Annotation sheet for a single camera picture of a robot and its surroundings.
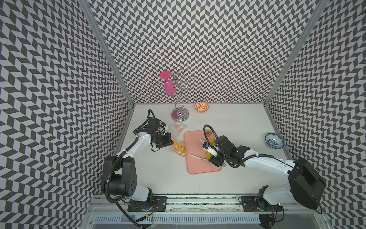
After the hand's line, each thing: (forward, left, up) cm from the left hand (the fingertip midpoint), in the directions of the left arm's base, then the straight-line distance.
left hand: (188, 142), depth 85 cm
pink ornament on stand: (+48, +15, +2) cm, 51 cm away
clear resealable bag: (-1, +5, -4) cm, 7 cm away
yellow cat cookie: (-5, -13, +11) cm, 17 cm away
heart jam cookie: (+12, -15, -9) cm, 21 cm away
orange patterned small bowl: (+36, -11, -8) cm, 38 cm away
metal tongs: (-5, -4, -10) cm, 12 cm away
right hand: (-6, -14, +6) cm, 17 cm away
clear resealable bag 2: (+17, +7, -9) cm, 20 cm away
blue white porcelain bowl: (+5, -57, -8) cm, 58 cm away
